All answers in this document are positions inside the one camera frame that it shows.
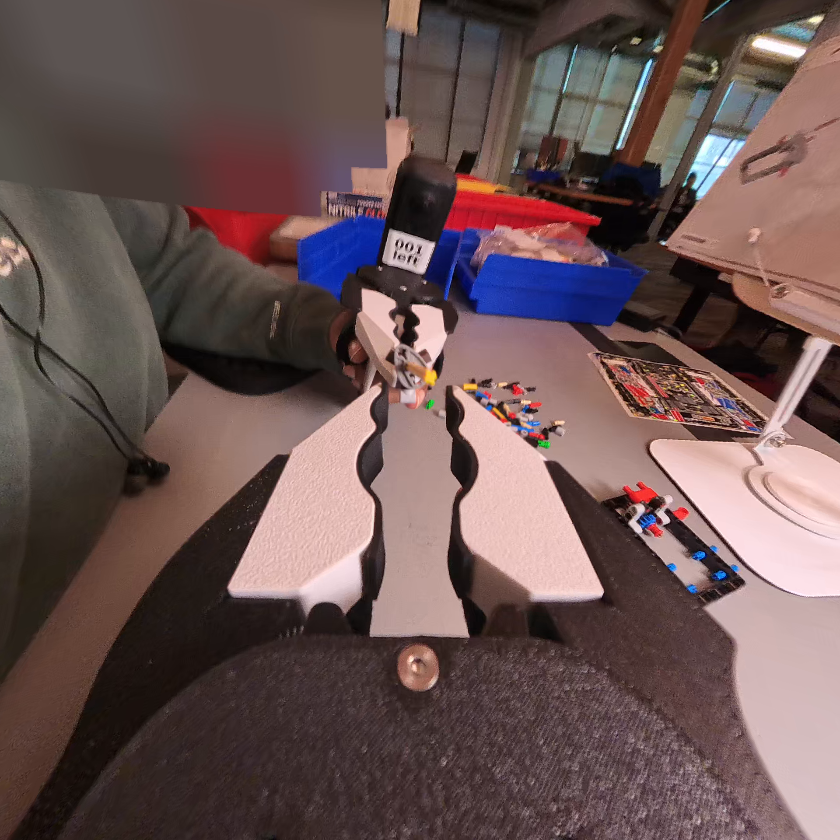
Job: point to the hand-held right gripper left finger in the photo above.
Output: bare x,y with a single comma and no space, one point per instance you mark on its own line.
308,525

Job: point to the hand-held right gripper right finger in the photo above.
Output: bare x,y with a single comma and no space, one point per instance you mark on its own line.
525,525

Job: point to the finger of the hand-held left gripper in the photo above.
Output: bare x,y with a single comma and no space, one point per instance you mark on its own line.
433,328
374,328

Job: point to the yellow lego axle assembly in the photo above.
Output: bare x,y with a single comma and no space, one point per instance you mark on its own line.
430,376

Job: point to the instruction booklet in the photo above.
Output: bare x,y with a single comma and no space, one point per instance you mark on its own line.
754,197

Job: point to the white page holder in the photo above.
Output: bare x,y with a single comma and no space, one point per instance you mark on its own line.
754,233

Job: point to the person's left forearm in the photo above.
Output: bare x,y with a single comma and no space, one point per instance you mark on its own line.
229,295

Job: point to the pile of small lego pieces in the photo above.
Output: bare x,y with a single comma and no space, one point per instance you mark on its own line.
518,410

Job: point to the plastic bag of lego parts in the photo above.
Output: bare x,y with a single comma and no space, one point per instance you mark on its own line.
558,246

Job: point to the person's left hand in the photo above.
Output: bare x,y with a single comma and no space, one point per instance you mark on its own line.
358,379

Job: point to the printed cardboard box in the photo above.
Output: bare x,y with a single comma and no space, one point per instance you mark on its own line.
354,203

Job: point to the blue plastic bin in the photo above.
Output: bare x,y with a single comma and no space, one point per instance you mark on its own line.
544,295
328,262

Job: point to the red plastic bin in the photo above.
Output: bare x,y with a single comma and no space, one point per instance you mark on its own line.
525,210
229,236

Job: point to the white book stand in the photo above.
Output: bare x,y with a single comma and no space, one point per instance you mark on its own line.
709,525

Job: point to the colourful sticker sheet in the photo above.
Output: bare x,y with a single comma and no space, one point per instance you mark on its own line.
676,394

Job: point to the person's green sweatshirt torso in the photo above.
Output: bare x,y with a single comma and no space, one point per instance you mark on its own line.
65,328

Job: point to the black lego frame assembly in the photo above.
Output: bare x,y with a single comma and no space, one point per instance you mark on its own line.
725,584

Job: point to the wooden post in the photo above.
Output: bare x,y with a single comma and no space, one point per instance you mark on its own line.
663,79

